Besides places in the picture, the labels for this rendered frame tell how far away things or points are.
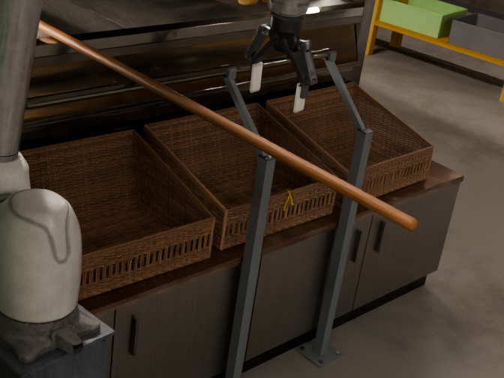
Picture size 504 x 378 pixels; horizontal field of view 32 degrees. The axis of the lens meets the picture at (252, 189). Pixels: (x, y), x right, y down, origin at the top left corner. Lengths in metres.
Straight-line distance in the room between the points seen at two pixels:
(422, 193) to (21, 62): 2.25
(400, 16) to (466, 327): 3.86
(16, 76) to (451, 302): 2.74
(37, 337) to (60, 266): 0.15
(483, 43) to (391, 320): 3.57
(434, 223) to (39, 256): 2.48
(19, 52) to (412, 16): 5.76
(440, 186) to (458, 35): 3.43
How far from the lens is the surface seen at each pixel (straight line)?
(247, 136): 2.18
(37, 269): 1.60
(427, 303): 3.98
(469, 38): 6.99
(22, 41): 1.67
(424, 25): 7.18
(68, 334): 1.68
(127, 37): 2.94
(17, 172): 1.74
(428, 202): 3.70
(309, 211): 3.14
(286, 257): 3.07
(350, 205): 3.13
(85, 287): 2.56
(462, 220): 4.81
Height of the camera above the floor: 2.02
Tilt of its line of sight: 26 degrees down
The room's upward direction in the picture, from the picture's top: 9 degrees clockwise
